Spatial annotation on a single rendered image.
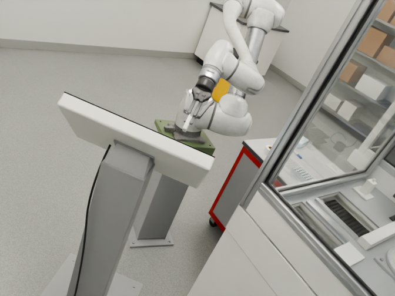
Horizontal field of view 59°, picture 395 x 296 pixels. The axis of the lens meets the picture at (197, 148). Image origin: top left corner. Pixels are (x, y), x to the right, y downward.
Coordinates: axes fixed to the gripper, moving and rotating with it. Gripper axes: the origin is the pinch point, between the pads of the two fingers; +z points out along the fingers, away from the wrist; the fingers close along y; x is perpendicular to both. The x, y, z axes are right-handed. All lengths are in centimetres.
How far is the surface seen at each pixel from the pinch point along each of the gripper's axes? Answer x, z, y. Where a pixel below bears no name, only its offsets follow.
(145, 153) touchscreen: -14.5, 22.4, -6.9
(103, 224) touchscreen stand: 7, 48, -13
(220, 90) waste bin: 262, -168, -10
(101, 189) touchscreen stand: -5.7, 38.2, -16.8
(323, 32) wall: 340, -388, 103
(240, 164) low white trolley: 88, -24, 33
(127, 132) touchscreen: -26.0, 21.5, -12.6
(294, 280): -4, 40, 57
